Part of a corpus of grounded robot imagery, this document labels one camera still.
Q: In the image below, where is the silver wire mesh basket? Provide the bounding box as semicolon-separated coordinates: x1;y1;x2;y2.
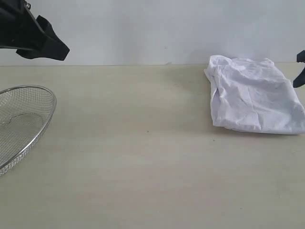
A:
0;85;57;176

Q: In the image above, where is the white t-shirt red logo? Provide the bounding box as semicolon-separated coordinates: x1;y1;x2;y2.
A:
204;55;305;135

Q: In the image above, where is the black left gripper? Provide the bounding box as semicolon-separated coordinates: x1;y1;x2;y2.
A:
0;0;70;61

